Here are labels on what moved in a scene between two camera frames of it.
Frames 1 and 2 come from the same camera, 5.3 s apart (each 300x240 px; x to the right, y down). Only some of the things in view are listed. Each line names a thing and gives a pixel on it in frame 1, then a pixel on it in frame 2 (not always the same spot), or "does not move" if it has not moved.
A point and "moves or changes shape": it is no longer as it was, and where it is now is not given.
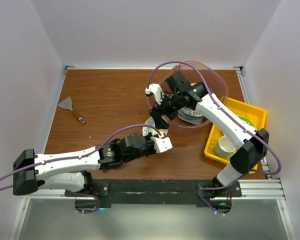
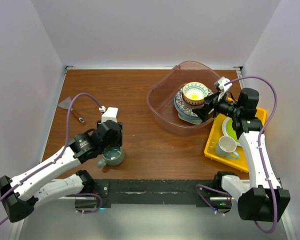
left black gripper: [153, 151] to [118, 140]
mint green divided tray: [190, 119] does not move
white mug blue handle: [225, 147] does not move
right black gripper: [160, 122] to [203, 112]
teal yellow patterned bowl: [150, 121] moves or changes shape
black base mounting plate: [163, 192] does not move
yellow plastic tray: [258, 116] does not move
